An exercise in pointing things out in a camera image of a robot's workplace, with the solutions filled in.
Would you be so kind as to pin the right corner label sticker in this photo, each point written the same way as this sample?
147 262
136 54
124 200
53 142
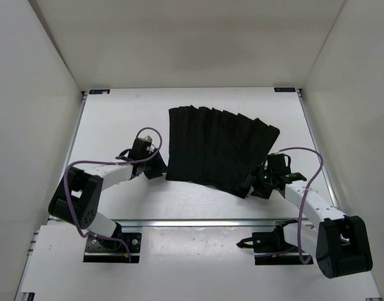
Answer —
284 89

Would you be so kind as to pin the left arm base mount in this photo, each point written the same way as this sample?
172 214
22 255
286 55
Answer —
103 251

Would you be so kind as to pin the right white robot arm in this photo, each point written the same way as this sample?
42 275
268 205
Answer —
321 233

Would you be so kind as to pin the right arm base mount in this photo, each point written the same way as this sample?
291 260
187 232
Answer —
271 248

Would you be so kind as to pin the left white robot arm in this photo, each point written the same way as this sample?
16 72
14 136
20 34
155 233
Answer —
77 196

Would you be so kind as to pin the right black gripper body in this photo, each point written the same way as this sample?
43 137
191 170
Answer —
262 185

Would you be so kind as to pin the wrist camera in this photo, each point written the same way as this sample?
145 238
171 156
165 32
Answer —
279 158
146 139

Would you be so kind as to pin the black pleated skirt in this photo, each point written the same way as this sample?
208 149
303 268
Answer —
216 148

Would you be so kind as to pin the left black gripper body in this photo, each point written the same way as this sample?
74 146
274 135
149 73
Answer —
147 162

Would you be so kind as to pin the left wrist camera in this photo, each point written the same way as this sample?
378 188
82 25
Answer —
146 139

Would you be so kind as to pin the corner label sticker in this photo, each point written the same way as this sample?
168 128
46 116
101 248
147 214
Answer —
99 92
284 89

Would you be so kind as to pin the left corner label sticker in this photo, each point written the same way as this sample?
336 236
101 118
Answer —
99 92

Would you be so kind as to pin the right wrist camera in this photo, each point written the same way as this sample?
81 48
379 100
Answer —
279 158

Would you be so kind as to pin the front aluminium table rail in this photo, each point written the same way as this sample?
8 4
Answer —
198 223

